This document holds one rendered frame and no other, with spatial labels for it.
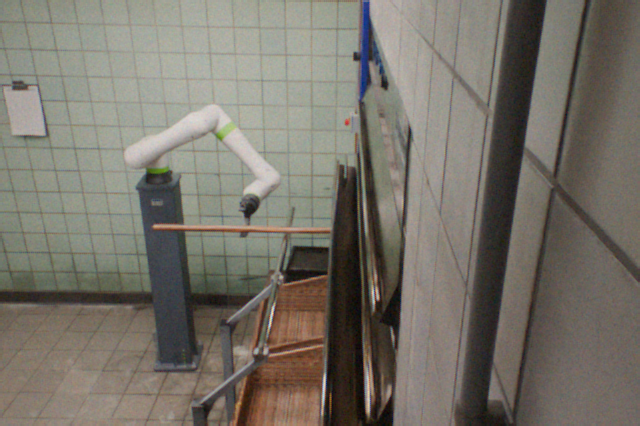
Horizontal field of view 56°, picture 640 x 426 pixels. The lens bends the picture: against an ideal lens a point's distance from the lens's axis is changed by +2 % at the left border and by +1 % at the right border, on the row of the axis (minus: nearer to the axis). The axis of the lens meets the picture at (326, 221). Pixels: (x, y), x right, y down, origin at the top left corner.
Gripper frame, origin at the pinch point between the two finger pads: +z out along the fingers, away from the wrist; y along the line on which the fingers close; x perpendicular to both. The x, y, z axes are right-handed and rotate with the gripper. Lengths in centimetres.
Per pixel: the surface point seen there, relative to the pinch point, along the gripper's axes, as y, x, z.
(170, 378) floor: 119, 53, -31
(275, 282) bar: 1, -22, 52
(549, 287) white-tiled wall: -103, -58, 225
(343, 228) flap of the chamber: -23, -48, 51
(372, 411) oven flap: -30, -55, 155
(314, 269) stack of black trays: 40, -33, -28
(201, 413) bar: 26, -2, 98
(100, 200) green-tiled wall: 39, 116, -112
